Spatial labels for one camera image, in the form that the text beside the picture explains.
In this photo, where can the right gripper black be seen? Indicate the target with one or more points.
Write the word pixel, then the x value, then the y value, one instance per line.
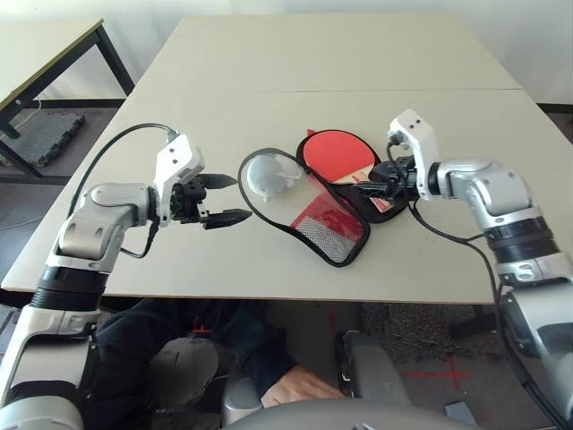
pixel 398 174

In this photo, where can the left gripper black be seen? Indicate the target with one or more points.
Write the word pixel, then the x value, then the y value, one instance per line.
pixel 188 201

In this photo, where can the red ping-pong paddle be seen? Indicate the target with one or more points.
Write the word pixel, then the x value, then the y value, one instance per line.
pixel 336 154

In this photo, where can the grey plush toy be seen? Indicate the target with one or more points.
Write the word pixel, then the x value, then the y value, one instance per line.
pixel 268 174

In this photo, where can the red black paddle case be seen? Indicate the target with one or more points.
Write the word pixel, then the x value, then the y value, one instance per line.
pixel 331 242

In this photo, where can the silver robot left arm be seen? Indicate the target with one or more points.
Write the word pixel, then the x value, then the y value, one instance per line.
pixel 103 210

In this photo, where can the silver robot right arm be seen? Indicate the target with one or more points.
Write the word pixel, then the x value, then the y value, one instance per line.
pixel 488 188

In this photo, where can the bare person hand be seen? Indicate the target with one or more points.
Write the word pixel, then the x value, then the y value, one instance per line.
pixel 300 387

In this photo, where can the dark speckled floor mat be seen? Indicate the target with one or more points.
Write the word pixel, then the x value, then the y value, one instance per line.
pixel 416 331

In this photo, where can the person in dark jacket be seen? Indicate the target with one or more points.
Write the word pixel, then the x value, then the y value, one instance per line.
pixel 147 340

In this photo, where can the black table base beam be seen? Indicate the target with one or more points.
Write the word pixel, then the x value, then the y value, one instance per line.
pixel 474 323

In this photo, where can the grey robot right leg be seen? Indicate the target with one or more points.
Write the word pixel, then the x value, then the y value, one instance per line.
pixel 376 367

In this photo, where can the grey robot leg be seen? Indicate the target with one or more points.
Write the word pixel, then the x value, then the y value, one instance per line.
pixel 376 367
pixel 239 398

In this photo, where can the black foam floor mat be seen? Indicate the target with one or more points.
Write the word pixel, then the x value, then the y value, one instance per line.
pixel 40 134

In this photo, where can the grey robot left leg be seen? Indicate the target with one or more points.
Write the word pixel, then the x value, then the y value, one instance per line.
pixel 239 398

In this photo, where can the grey robot torso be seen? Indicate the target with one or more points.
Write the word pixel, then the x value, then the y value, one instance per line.
pixel 358 414

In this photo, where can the small grey floor box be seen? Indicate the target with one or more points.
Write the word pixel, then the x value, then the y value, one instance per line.
pixel 461 412

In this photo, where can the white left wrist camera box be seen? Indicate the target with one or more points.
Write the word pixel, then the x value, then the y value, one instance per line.
pixel 177 154

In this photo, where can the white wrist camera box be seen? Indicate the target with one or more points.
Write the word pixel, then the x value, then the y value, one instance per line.
pixel 418 134
pixel 177 154

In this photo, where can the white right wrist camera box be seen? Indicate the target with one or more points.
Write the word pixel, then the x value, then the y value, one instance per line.
pixel 418 134

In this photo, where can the beige side table black frame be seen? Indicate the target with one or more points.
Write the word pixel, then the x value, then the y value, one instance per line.
pixel 49 49

